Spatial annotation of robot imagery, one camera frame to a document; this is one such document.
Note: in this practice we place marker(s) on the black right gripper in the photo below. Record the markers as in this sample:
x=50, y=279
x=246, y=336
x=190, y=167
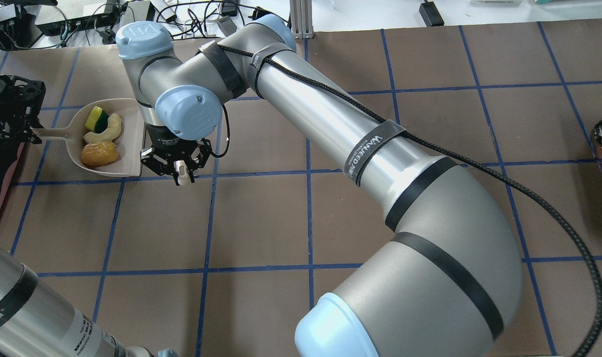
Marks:
x=166, y=142

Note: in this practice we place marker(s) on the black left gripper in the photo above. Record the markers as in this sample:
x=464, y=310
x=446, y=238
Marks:
x=14, y=105

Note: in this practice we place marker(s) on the beige plastic dustpan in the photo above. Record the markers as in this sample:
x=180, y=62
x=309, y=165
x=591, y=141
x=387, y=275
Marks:
x=129, y=143

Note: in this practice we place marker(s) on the pale curved peel piece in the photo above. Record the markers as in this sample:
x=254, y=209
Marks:
x=110, y=134

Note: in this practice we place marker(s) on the brown potato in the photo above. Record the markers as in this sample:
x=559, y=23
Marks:
x=99, y=154

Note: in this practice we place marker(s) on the yellow green sponge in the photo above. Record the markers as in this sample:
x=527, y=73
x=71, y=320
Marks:
x=97, y=120

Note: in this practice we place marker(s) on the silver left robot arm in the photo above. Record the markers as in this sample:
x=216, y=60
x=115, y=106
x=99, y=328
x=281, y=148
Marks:
x=36, y=322

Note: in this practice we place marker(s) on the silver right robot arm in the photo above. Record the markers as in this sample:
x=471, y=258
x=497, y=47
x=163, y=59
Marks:
x=448, y=282

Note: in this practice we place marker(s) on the black power adapter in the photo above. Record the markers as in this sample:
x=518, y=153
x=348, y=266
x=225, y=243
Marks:
x=430, y=14

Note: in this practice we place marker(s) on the aluminium frame post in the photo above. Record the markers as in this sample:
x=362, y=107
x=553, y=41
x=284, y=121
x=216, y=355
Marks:
x=301, y=23

